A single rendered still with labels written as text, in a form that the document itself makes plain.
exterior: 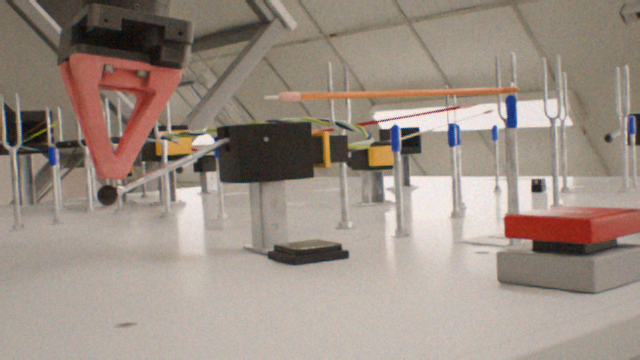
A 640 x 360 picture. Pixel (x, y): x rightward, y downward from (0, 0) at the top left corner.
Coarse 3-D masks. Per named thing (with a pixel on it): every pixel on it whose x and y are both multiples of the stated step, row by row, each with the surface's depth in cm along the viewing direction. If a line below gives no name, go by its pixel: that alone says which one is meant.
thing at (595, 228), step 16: (560, 208) 42; (576, 208) 41; (592, 208) 41; (608, 208) 41; (624, 208) 40; (512, 224) 40; (528, 224) 39; (544, 224) 38; (560, 224) 38; (576, 224) 37; (592, 224) 37; (608, 224) 38; (624, 224) 38; (544, 240) 39; (560, 240) 38; (576, 240) 37; (592, 240) 37; (608, 240) 39
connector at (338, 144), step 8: (320, 136) 58; (336, 136) 59; (344, 136) 59; (320, 144) 58; (336, 144) 59; (344, 144) 59; (320, 152) 58; (336, 152) 59; (344, 152) 59; (320, 160) 58; (336, 160) 59; (344, 160) 59
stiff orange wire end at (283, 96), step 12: (264, 96) 46; (276, 96) 46; (288, 96) 46; (300, 96) 46; (312, 96) 46; (324, 96) 47; (336, 96) 47; (348, 96) 47; (360, 96) 48; (372, 96) 48; (384, 96) 48; (396, 96) 49; (408, 96) 49
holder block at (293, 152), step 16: (224, 128) 56; (240, 128) 54; (256, 128) 55; (272, 128) 55; (288, 128) 56; (304, 128) 56; (240, 144) 54; (256, 144) 55; (272, 144) 55; (288, 144) 56; (304, 144) 56; (224, 160) 57; (240, 160) 54; (256, 160) 55; (272, 160) 55; (288, 160) 56; (304, 160) 56; (224, 176) 57; (240, 176) 54; (256, 176) 55; (272, 176) 55; (288, 176) 56; (304, 176) 56
